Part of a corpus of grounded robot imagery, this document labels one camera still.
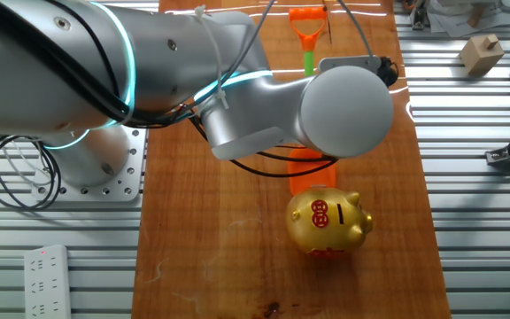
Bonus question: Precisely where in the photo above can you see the orange green toy shovel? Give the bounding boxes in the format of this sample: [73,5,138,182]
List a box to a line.
[287,5,338,196]

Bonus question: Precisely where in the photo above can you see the wooden board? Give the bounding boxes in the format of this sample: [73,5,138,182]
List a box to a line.
[130,0,453,319]

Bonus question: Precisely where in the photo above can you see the golden piggy bank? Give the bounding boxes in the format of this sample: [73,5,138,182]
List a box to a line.
[285,185,374,259]

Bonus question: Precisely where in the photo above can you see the white power strip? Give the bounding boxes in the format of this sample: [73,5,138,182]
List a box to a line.
[23,244,73,319]

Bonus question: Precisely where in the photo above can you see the white paper sheets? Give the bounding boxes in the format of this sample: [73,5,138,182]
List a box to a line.
[427,0,510,37]

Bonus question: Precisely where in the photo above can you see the wooden block with knob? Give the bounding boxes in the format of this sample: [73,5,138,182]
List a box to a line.
[459,34,506,76]

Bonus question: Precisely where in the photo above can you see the small wooden stick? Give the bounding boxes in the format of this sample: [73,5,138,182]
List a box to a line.
[466,4,486,27]

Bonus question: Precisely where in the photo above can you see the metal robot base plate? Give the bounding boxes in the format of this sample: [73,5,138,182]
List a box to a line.
[30,126,150,203]

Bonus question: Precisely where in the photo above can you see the wrist camera with silver bracket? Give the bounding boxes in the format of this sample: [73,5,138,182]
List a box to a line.
[318,54,400,88]

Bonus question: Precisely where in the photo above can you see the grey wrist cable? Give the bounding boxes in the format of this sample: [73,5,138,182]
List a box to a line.
[183,0,375,112]

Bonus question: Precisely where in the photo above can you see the black base cable bundle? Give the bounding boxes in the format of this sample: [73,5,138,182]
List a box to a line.
[0,132,64,212]

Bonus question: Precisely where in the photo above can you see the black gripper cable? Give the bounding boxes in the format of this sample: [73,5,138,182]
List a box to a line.
[0,0,340,178]

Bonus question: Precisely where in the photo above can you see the silver camera on stand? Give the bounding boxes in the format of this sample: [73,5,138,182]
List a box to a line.
[409,0,429,31]

